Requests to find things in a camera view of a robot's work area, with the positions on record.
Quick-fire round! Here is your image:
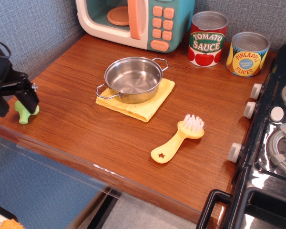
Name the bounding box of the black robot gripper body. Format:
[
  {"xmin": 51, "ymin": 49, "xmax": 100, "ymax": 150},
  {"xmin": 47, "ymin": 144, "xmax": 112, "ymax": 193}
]
[{"xmin": 0, "ymin": 40, "xmax": 38, "ymax": 98}]

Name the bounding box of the green toy broccoli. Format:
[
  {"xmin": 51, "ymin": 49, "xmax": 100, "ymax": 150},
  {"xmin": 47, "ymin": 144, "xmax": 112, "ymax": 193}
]
[{"xmin": 14, "ymin": 101, "xmax": 40, "ymax": 125}]

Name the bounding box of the stainless steel pot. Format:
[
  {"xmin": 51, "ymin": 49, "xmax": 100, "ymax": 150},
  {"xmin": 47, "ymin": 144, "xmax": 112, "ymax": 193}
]
[{"xmin": 96, "ymin": 57, "xmax": 169, "ymax": 104}]

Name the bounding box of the yellow folded cloth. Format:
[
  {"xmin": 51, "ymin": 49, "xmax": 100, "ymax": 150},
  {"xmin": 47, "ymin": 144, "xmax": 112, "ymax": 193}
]
[{"xmin": 96, "ymin": 79, "xmax": 175, "ymax": 123}]

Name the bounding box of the orange fuzzy object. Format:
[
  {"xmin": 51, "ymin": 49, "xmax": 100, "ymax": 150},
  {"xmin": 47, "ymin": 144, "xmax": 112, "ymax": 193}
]
[{"xmin": 0, "ymin": 219, "xmax": 24, "ymax": 229}]

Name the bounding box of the toy microwave teal and white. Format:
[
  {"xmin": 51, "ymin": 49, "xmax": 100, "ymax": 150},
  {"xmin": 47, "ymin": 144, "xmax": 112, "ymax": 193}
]
[{"xmin": 75, "ymin": 0, "xmax": 195, "ymax": 53}]

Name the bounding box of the yellow dish brush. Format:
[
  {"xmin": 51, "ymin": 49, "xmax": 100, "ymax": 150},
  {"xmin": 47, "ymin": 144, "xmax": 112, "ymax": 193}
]
[{"xmin": 150, "ymin": 114, "xmax": 205, "ymax": 164}]

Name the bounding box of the tomato sauce can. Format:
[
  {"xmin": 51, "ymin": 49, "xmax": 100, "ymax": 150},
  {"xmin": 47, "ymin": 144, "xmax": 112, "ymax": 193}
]
[{"xmin": 188, "ymin": 11, "xmax": 228, "ymax": 67}]

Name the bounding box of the pineapple slices can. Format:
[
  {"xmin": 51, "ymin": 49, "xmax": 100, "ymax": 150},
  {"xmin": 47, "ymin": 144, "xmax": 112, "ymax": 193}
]
[{"xmin": 226, "ymin": 31, "xmax": 270, "ymax": 77}]

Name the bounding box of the black toy stove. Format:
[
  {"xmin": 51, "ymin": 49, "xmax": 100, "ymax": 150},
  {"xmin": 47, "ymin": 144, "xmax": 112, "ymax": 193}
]
[{"xmin": 197, "ymin": 44, "xmax": 286, "ymax": 229}]

